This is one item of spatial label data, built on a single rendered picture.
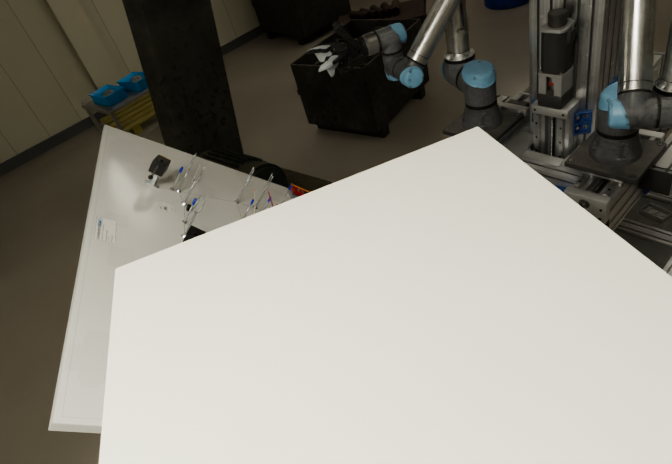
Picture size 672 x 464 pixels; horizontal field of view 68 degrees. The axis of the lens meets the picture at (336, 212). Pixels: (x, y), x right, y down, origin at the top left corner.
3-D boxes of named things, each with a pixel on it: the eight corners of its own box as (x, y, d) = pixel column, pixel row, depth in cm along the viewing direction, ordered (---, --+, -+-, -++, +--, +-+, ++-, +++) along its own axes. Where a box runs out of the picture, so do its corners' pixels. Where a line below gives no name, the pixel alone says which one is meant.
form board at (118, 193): (483, 455, 130) (487, 451, 129) (47, 430, 79) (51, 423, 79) (343, 211, 223) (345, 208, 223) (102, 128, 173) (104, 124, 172)
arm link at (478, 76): (474, 110, 184) (471, 76, 176) (456, 97, 195) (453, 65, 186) (503, 99, 185) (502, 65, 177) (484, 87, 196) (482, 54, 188)
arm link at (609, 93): (596, 116, 163) (599, 78, 155) (644, 115, 157) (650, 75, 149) (596, 137, 155) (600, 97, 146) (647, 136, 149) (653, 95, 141)
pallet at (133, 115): (181, 83, 660) (177, 75, 654) (210, 92, 609) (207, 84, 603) (101, 126, 610) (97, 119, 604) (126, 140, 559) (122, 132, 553)
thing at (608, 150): (601, 135, 171) (604, 109, 165) (650, 145, 160) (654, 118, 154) (580, 158, 164) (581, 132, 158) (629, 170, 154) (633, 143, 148)
